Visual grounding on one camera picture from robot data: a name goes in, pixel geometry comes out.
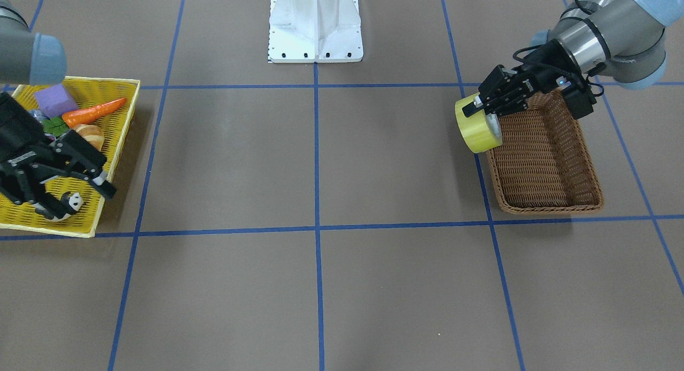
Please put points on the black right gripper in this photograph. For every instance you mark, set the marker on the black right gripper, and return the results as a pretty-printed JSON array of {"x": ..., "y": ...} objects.
[{"x": 20, "y": 129}]

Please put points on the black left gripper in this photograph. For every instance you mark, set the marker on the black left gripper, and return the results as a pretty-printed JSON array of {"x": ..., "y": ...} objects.
[{"x": 544, "y": 66}]

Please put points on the yellow tape roll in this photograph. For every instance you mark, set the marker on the yellow tape roll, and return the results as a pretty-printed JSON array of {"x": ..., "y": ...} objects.
[{"x": 480, "y": 133}]

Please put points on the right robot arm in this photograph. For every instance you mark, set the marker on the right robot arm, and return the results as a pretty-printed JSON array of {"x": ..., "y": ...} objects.
[{"x": 30, "y": 58}]

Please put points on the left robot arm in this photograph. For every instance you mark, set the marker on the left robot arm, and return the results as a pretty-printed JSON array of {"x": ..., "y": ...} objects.
[{"x": 621, "y": 39}]

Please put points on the brown wicker basket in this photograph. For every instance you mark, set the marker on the brown wicker basket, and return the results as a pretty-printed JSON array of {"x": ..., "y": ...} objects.
[{"x": 543, "y": 166}]

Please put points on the toy panda figure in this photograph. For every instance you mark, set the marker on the toy panda figure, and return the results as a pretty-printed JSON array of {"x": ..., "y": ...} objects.
[{"x": 55, "y": 210}]

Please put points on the toy croissant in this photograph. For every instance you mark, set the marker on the toy croissant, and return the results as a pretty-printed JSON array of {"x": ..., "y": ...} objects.
[{"x": 93, "y": 134}]

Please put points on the orange toy carrot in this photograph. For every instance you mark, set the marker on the orange toy carrot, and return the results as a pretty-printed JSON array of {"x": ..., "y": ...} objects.
[{"x": 69, "y": 120}]

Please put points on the small labelled can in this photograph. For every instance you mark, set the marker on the small labelled can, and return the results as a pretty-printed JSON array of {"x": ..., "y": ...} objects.
[{"x": 38, "y": 116}]

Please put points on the purple foam block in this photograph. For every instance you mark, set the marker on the purple foam block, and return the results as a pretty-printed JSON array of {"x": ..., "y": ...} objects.
[{"x": 55, "y": 100}]

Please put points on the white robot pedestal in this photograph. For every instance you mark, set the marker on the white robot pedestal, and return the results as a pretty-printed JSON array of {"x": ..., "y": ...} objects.
[{"x": 314, "y": 31}]

